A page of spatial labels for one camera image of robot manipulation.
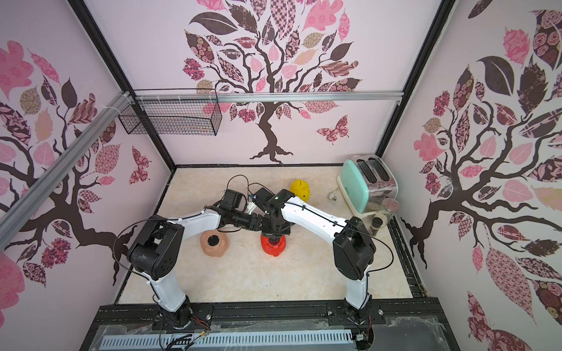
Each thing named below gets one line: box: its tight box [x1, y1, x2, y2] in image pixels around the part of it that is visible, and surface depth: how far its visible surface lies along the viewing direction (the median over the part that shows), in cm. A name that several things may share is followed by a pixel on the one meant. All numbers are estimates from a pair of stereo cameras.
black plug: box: [207, 234, 220, 247], surface depth 84 cm
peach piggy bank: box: [199, 229, 230, 258], surface depth 83 cm
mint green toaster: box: [336, 153, 399, 217], surface depth 96 cm
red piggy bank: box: [260, 234, 287, 257], surface depth 85 cm
